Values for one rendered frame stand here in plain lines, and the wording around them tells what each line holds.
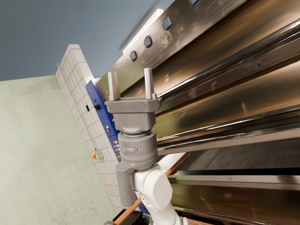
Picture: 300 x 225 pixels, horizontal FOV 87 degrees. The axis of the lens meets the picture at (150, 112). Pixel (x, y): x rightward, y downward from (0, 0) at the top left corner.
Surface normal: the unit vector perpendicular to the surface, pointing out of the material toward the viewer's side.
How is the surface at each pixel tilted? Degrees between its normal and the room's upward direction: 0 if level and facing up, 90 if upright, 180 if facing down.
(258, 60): 90
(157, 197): 113
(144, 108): 97
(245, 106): 70
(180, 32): 90
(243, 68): 90
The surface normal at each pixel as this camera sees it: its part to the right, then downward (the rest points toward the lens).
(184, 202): -0.76, -0.04
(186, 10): -0.65, 0.29
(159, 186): 0.75, 0.10
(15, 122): 0.64, -0.29
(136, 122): -0.30, 0.27
